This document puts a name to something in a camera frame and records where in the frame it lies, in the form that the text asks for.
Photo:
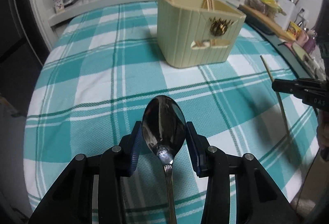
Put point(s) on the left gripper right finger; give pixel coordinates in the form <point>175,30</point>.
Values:
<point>258,198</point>

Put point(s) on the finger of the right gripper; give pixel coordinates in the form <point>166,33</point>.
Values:
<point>297,87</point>

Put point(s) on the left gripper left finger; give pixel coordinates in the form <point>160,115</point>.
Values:
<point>70,198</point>

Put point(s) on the metal spoon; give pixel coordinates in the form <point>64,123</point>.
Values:
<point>163,129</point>

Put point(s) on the purple cup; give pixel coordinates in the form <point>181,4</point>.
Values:
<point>310,45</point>

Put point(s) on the yellow cartoon cup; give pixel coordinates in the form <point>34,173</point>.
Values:
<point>293,30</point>

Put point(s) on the wooden cutting board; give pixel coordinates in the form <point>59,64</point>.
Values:
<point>266,21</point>

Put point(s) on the white knife block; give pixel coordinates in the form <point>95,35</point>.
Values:
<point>291,12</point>

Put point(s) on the fruit basket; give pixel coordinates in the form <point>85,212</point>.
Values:
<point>269,8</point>

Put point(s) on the cream utensil holder box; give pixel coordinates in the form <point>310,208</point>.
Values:
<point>188,34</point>

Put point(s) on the teal white checkered tablecloth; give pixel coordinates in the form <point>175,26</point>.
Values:
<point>105,69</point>

